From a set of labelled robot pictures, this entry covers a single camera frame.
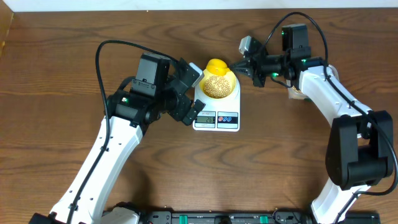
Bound yellow measuring scoop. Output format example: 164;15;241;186
206;58;230;76

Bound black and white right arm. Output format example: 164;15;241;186
230;24;397;223

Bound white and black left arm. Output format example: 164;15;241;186
30;53;205;224

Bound pale yellow plastic bowl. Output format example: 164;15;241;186
199;70;237;99

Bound soybeans in yellow bowl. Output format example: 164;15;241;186
203;75;231;99

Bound white digital kitchen scale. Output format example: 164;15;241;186
192;75;241;132

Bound clear container of soybeans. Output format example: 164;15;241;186
287;65;340;100

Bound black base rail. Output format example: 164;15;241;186
138;210;314;224

